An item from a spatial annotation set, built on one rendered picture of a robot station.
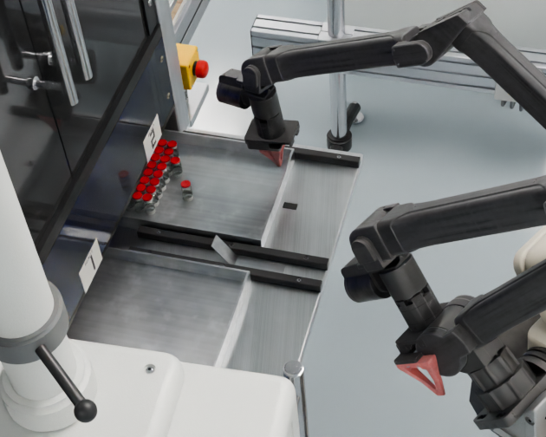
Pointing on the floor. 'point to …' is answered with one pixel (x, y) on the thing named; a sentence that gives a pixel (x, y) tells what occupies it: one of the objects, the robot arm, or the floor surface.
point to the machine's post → (179, 120)
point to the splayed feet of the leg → (347, 129)
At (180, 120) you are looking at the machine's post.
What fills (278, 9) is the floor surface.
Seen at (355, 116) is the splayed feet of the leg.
